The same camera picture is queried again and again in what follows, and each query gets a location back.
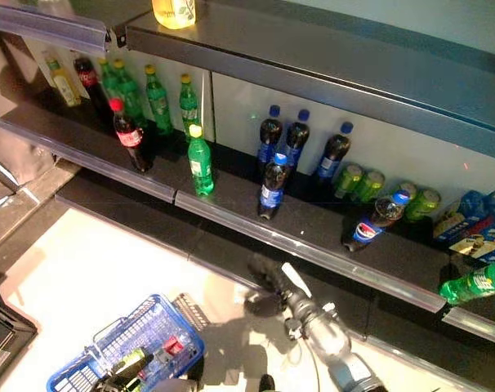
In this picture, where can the Coca-Cola bottle red cap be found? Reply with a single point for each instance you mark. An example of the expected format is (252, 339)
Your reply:
(129, 136)
(88, 77)

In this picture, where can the plain blue snack box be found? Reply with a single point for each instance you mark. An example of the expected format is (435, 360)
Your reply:
(464, 212)

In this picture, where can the black side shelf unit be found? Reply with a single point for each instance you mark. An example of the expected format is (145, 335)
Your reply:
(6, 335)

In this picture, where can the yellow tea drink bottle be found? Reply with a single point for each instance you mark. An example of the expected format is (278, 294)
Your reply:
(174, 14)

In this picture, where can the pale tea bottle green cap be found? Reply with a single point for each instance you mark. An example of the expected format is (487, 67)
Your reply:
(65, 87)

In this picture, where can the small Pepsi cola bottle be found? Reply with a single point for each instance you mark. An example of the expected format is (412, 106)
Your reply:
(274, 188)
(333, 153)
(297, 136)
(370, 228)
(270, 134)

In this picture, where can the brown curtain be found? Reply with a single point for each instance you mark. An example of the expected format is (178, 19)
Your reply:
(14, 134)

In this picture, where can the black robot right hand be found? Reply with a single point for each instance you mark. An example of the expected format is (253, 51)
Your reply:
(268, 273)

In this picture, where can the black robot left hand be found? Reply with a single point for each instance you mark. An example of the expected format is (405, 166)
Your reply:
(123, 379)

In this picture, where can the black base shelf board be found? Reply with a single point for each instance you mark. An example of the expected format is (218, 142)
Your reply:
(149, 218)

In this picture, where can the blue plastic shopping basket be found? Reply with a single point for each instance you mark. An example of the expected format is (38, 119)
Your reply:
(121, 330)

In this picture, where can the black metal shelf board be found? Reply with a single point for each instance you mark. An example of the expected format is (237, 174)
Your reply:
(231, 204)
(313, 61)

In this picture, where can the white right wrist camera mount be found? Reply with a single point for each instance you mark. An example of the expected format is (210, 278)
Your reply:
(294, 277)

